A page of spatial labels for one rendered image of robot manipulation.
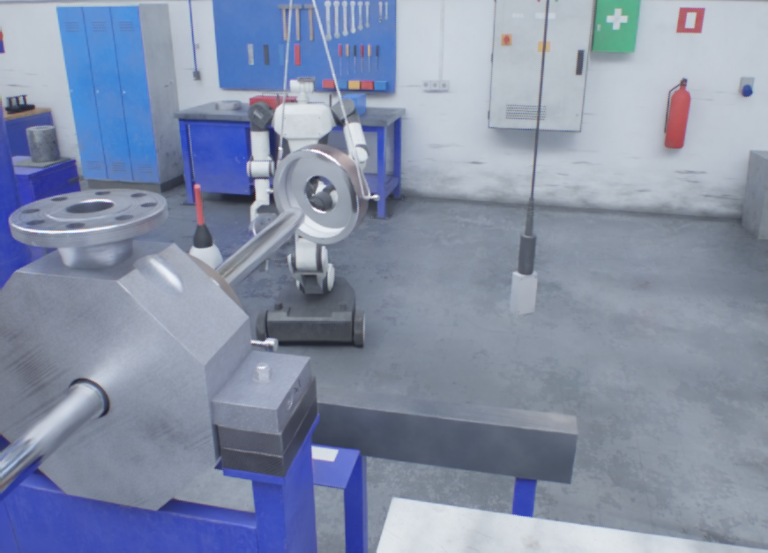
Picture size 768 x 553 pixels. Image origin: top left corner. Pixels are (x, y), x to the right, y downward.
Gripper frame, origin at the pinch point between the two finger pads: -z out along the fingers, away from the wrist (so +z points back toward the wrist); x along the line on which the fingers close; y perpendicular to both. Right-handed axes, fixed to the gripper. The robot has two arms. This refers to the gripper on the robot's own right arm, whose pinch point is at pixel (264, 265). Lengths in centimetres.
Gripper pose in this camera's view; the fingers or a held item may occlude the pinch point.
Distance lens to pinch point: 338.1
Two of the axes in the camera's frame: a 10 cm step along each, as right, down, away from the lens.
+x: 0.5, 1.0, -9.9
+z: -0.1, -9.9, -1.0
